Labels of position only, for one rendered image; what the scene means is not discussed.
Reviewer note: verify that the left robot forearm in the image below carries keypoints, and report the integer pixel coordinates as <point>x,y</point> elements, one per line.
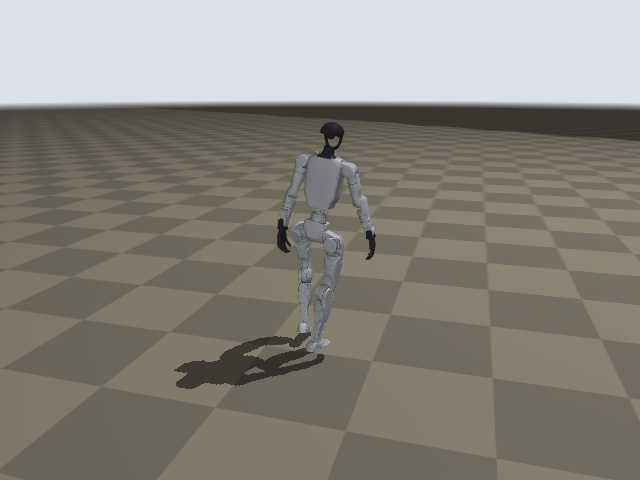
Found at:
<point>286,210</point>

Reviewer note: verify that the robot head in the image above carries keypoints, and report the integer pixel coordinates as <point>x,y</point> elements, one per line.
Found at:
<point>330,130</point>

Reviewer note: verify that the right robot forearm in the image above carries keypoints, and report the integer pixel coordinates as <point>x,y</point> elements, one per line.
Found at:
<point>364,216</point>

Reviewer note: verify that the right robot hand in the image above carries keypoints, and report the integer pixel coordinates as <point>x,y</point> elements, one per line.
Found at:
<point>371,243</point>

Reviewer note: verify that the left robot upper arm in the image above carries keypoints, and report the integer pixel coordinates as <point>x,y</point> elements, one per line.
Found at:
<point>298,175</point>

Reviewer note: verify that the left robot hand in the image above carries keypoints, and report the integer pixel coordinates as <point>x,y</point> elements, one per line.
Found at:
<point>282,237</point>

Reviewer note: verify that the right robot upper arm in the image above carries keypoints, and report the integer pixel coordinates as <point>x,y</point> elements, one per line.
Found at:
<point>351,172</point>

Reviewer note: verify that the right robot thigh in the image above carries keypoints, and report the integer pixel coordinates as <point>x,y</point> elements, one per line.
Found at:
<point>334,246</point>

